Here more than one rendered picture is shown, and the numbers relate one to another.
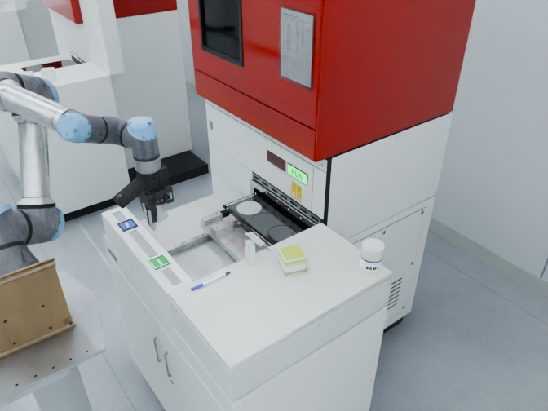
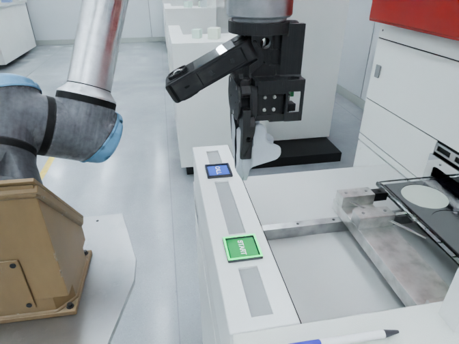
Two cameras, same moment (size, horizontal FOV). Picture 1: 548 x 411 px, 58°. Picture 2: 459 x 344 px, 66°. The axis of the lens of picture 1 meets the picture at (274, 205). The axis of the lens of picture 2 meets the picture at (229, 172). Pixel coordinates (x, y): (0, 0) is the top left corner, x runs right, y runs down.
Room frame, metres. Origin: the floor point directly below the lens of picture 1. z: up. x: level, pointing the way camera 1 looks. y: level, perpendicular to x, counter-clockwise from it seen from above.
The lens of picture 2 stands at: (0.85, 0.20, 1.35)
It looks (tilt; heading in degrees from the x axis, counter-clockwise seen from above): 30 degrees down; 27
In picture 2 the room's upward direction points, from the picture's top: straight up
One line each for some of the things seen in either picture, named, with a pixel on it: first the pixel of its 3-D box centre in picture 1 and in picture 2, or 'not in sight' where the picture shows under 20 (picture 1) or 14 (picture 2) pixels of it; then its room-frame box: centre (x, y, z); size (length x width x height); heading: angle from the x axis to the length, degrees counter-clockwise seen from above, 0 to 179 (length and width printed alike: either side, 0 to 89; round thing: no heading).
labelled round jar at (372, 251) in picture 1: (371, 256); not in sight; (1.22, -0.31, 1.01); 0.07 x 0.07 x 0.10
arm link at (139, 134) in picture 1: (143, 138); not in sight; (1.26, 0.37, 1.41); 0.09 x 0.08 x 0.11; 60
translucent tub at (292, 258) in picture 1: (292, 260); not in sight; (1.22, -0.06, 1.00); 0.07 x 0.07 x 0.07; 18
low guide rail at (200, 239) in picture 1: (213, 233); (350, 222); (1.58, 0.24, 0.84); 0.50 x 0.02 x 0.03; 127
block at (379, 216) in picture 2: (222, 227); (372, 217); (1.54, 0.20, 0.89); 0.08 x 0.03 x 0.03; 127
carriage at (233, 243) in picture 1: (233, 244); (390, 252); (1.47, 0.15, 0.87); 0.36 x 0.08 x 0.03; 37
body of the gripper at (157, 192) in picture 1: (153, 186); (262, 72); (1.26, 0.36, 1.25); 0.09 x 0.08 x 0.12; 127
